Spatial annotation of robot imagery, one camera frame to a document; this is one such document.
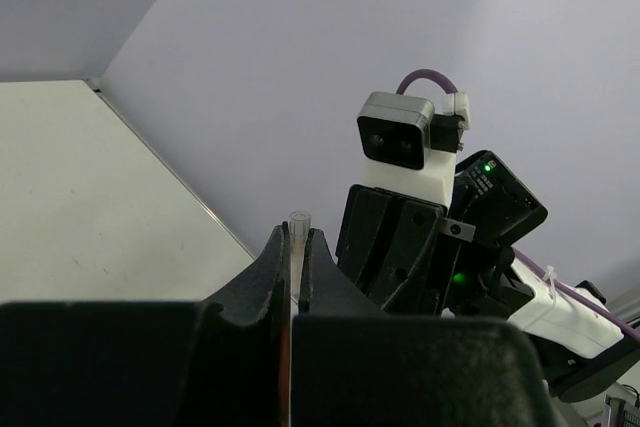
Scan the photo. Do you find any aluminium right side rail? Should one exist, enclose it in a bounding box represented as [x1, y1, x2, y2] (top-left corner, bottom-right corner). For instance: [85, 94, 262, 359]
[84, 77, 259, 261]

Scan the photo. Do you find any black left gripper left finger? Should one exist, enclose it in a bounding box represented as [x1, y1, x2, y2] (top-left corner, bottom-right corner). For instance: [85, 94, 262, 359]
[1, 225, 290, 426]

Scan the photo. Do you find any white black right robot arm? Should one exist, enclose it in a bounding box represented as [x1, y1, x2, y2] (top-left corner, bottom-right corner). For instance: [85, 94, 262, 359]
[336, 150, 639, 403]

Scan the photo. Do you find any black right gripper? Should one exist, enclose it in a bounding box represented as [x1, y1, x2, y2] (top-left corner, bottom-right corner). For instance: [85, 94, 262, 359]
[335, 150, 548, 317]

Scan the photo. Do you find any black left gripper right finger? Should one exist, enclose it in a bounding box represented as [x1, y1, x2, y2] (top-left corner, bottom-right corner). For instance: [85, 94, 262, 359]
[290, 229, 555, 426]

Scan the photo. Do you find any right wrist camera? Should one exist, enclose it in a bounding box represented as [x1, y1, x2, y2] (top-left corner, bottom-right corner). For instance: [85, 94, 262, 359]
[357, 92, 471, 170]

